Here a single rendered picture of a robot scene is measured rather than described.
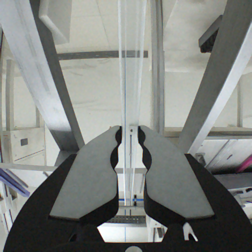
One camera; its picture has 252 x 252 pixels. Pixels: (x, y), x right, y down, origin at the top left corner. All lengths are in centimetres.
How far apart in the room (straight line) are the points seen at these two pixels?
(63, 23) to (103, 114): 184
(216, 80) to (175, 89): 188
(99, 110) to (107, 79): 45
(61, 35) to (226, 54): 21
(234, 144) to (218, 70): 20
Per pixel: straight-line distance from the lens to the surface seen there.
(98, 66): 215
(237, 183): 52
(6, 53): 94
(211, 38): 60
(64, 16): 22
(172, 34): 63
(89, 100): 207
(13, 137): 93
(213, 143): 36
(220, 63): 24
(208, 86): 26
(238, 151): 43
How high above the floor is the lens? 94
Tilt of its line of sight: 4 degrees up
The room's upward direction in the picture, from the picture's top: 180 degrees counter-clockwise
